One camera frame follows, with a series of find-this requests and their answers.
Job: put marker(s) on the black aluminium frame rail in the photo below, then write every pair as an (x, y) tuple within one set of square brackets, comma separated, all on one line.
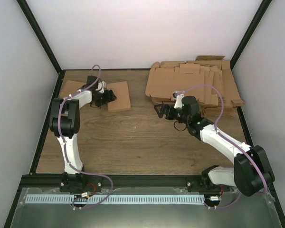
[(119, 181)]

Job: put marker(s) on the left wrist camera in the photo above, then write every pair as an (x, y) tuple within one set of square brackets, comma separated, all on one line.
[(101, 87)]

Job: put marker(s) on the left black corner post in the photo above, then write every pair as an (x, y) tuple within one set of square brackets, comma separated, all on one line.
[(39, 34)]

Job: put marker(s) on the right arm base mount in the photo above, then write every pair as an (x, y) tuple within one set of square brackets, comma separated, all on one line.
[(202, 184)]

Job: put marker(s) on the black corner post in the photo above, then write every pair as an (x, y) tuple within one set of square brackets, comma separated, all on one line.
[(39, 34), (250, 31)]

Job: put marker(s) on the right black corner post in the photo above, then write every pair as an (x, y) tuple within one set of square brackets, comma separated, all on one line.
[(250, 31)]

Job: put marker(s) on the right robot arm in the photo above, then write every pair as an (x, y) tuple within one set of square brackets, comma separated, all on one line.
[(251, 170)]

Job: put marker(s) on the light blue slotted cable duct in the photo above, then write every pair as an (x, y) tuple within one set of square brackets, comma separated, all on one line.
[(116, 199)]

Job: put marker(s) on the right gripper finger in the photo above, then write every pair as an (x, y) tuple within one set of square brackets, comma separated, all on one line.
[(160, 109), (167, 111)]

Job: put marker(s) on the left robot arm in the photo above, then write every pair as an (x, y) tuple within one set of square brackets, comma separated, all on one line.
[(65, 118)]

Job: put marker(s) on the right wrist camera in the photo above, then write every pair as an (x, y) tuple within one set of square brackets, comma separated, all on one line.
[(177, 97)]

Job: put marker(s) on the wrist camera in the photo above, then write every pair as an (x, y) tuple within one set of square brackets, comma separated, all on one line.
[(177, 97), (101, 87)]

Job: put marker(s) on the folded brown cardboard box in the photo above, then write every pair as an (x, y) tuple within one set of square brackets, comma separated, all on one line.
[(70, 87)]

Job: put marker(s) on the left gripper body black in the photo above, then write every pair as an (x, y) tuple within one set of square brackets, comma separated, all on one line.
[(100, 99)]

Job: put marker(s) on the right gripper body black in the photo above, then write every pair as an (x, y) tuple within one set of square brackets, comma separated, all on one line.
[(181, 119)]

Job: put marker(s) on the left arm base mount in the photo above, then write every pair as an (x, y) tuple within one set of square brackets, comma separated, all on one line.
[(79, 183)]

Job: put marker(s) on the stack of flat cardboard sheets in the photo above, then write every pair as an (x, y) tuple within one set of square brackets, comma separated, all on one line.
[(208, 78)]

